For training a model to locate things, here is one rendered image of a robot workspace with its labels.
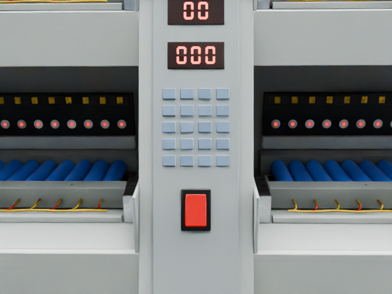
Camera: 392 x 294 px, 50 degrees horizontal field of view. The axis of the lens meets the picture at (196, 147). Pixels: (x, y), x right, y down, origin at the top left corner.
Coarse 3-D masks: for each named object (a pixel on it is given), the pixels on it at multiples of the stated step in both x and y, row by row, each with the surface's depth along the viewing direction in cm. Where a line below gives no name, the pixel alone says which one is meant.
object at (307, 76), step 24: (0, 72) 55; (24, 72) 55; (48, 72) 55; (72, 72) 55; (96, 72) 55; (120, 72) 55; (264, 72) 54; (288, 72) 54; (312, 72) 54; (336, 72) 54; (360, 72) 54; (384, 72) 54
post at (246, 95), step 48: (144, 0) 34; (240, 0) 34; (144, 48) 34; (240, 48) 34; (144, 96) 34; (240, 96) 34; (144, 144) 34; (240, 144) 34; (144, 192) 34; (240, 192) 34; (144, 240) 34; (240, 240) 34; (144, 288) 34; (240, 288) 34
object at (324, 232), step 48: (288, 96) 50; (336, 96) 50; (384, 96) 49; (288, 144) 51; (336, 144) 51; (384, 144) 51; (288, 192) 41; (336, 192) 41; (384, 192) 41; (288, 240) 36; (336, 240) 36; (384, 240) 36; (288, 288) 35; (336, 288) 35; (384, 288) 35
